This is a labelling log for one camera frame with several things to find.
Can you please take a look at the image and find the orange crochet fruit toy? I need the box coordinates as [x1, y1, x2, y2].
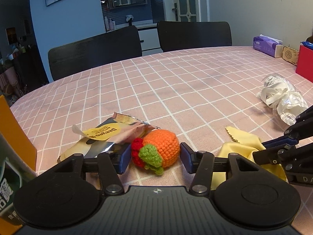
[131, 129, 180, 176]

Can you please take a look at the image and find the yellow cleaning cloth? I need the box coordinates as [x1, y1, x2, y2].
[211, 126, 287, 190]

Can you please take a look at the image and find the snack foil packet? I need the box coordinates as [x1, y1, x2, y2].
[57, 112, 157, 163]

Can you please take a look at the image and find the crumpled clear plastic bag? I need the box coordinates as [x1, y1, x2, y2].
[256, 73, 308, 126]

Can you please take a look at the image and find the red box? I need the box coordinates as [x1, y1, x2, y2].
[296, 46, 313, 82]

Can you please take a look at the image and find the small wooden speaker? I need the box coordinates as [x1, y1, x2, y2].
[282, 46, 299, 66]

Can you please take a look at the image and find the purple tissue pack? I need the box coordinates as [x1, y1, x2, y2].
[253, 34, 284, 58]

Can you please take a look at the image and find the dark glass bottle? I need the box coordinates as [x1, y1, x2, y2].
[306, 35, 313, 43]

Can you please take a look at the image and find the plastic water bottle green label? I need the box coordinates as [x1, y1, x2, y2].
[0, 136, 37, 226]

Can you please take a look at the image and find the black chair left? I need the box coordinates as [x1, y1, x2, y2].
[48, 25, 142, 81]

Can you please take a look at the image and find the black chair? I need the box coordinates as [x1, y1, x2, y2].
[157, 21, 232, 52]
[48, 25, 142, 81]

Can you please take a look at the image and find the orange cardboard box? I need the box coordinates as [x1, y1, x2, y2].
[1, 96, 37, 234]

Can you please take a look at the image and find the white drawer cabinet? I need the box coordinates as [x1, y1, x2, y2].
[107, 21, 163, 61]

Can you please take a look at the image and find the black chair right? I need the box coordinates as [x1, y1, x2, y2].
[157, 21, 232, 52]

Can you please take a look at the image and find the white glass-panel door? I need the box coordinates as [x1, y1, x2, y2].
[172, 0, 210, 22]

